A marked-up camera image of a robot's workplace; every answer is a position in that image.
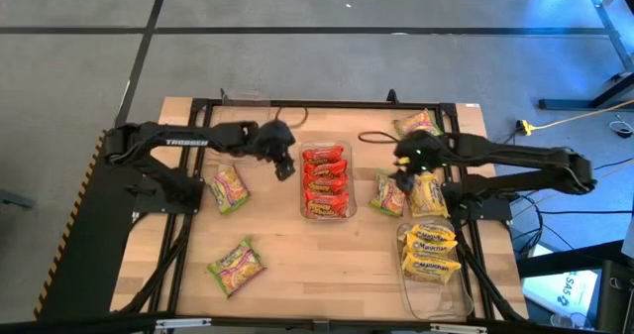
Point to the black desk frame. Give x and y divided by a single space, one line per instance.
569 104

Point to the orange Saucy Noods noodle pack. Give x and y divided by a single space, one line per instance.
324 169
325 205
323 154
324 184

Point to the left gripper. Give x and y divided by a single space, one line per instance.
272 138

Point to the silver aluminium bracket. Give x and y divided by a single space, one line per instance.
183 323
458 328

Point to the yellow gripper tag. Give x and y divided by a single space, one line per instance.
403 160

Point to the white printed box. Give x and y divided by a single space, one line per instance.
564 289

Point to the black aluminium table frame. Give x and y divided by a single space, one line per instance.
322 104

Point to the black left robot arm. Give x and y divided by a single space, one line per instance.
188 142

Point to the green lime chili noodle pack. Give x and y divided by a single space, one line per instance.
388 197
418 121
237 267
229 189

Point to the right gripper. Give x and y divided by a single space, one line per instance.
423 150

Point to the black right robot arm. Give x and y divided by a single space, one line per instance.
520 153

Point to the black case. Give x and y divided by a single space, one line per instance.
616 299

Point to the black metal beam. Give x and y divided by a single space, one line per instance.
569 259

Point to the black mat with hazard stripes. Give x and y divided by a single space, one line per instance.
89 250

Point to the grey stand foot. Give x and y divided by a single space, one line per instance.
15 198

